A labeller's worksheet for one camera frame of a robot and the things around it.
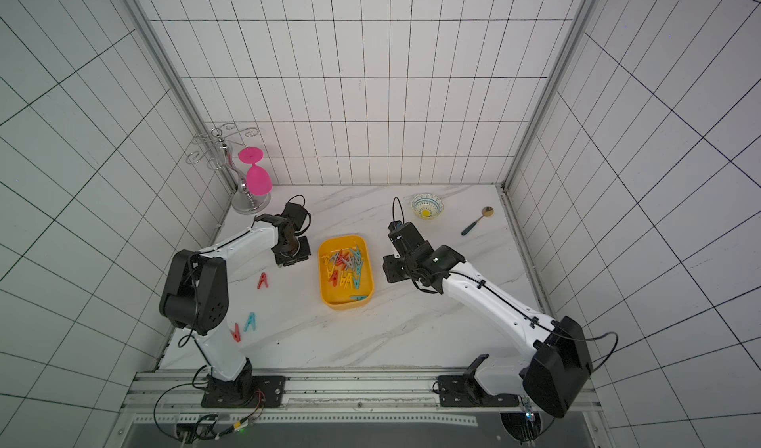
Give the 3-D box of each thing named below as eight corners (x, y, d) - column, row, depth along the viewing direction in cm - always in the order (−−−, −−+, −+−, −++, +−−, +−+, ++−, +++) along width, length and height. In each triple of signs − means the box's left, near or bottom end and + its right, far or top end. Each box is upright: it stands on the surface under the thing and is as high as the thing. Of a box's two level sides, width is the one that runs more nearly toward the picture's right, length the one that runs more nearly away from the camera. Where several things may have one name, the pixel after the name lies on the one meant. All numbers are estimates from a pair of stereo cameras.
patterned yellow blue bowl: (412, 219, 110) (413, 212, 107) (411, 199, 117) (412, 192, 114) (443, 219, 110) (444, 212, 107) (439, 199, 117) (441, 192, 114)
